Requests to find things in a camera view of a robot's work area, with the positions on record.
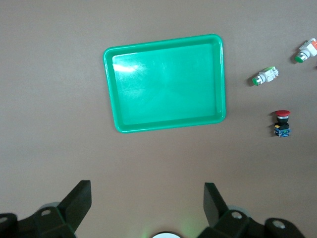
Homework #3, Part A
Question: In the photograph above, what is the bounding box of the green plastic tray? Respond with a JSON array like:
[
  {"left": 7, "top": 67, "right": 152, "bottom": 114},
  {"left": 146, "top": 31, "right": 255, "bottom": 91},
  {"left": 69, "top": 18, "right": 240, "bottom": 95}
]
[{"left": 103, "top": 34, "right": 227, "bottom": 134}]

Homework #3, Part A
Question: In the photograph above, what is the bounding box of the green button white housing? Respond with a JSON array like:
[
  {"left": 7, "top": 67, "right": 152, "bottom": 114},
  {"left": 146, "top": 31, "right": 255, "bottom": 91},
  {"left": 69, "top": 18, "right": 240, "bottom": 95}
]
[{"left": 251, "top": 65, "right": 280, "bottom": 87}]

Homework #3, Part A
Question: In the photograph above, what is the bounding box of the red mushroom push button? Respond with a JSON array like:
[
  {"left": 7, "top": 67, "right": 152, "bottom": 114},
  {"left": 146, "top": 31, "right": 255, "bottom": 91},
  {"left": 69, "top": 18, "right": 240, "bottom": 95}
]
[{"left": 269, "top": 110, "right": 292, "bottom": 138}]

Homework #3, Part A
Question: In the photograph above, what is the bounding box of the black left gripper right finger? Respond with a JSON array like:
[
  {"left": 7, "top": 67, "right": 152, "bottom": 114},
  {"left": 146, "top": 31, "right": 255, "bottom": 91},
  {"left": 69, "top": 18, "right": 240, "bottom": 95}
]
[{"left": 198, "top": 182, "right": 306, "bottom": 238}]

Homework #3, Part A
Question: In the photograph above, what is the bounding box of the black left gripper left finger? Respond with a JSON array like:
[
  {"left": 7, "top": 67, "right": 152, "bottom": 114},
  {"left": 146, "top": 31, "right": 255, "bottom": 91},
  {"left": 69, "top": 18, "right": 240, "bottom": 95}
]
[{"left": 0, "top": 180, "right": 93, "bottom": 238}]

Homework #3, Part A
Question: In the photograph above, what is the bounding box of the green button orange housing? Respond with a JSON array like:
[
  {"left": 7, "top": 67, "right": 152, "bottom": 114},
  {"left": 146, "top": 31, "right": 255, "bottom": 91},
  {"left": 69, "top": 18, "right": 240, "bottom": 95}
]
[{"left": 294, "top": 37, "right": 317, "bottom": 64}]

